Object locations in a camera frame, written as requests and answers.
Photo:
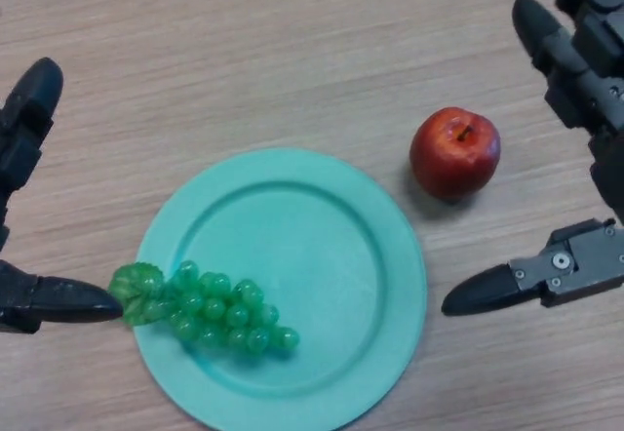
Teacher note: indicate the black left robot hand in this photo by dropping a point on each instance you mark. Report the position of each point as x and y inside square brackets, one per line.
[24, 124]

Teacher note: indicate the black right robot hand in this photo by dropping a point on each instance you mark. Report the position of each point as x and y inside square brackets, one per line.
[575, 270]

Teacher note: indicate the green grapes bunch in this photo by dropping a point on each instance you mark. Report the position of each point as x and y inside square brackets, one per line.
[219, 309]

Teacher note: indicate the teal round plate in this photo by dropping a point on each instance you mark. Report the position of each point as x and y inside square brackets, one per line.
[322, 226]

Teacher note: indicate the red apple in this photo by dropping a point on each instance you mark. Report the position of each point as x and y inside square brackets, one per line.
[453, 155]

